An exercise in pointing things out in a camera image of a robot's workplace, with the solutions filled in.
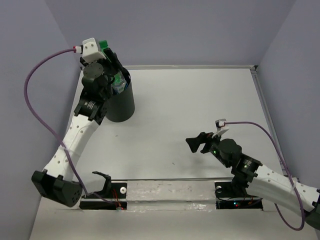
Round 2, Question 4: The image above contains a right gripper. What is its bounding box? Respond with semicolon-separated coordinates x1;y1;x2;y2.
185;130;230;168

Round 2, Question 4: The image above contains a green plastic bottle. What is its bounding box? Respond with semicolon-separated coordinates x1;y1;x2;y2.
98;39;123;85

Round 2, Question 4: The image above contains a clear bottle white-green label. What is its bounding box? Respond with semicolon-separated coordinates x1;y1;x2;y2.
111;72;127;95

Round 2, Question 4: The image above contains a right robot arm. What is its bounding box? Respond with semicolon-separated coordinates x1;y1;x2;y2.
185;132;320;230

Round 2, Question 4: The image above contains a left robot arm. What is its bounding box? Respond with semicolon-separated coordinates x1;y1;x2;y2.
25;48;123;207

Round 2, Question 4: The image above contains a black cylindrical bin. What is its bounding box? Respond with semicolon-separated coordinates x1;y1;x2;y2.
105;67;135;123

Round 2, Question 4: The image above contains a white foam strip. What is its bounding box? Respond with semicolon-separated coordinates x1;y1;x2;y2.
126;179;216;212

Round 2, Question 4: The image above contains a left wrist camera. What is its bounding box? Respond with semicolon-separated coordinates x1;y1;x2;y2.
82;37;106;64

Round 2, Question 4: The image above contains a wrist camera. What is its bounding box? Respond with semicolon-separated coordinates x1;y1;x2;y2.
212;118;229;138
82;37;106;64

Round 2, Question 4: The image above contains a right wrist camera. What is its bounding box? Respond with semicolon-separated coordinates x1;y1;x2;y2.
212;118;229;138

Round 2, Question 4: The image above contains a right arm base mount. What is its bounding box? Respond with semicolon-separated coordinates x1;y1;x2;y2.
214;181;263;210

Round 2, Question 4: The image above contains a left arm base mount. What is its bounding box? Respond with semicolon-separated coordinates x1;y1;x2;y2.
79;171;128;211

